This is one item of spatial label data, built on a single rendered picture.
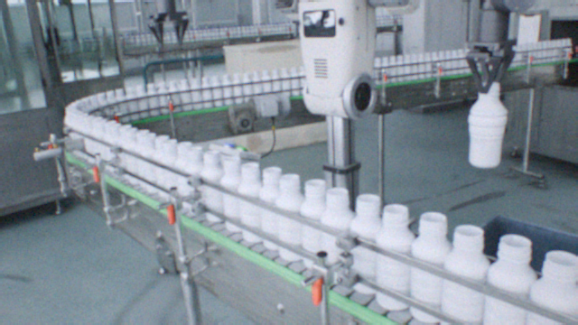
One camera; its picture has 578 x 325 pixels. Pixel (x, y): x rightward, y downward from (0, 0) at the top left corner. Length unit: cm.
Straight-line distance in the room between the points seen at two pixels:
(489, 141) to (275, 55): 431
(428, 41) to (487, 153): 597
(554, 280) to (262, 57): 465
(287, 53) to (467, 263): 467
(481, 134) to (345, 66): 64
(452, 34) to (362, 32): 571
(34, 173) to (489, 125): 366
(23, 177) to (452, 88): 333
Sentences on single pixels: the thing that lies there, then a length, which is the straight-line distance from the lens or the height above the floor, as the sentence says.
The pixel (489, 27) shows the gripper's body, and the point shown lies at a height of 141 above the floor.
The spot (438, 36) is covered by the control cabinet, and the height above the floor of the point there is 108.
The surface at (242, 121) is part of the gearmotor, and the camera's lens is 252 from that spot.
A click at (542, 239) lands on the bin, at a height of 92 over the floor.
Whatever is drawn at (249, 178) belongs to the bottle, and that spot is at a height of 114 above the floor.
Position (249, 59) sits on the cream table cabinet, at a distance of 504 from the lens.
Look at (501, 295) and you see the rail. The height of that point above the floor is 111.
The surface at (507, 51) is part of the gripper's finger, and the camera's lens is 95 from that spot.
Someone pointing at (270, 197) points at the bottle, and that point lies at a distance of 90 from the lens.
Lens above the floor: 145
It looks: 18 degrees down
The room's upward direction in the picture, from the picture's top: 4 degrees counter-clockwise
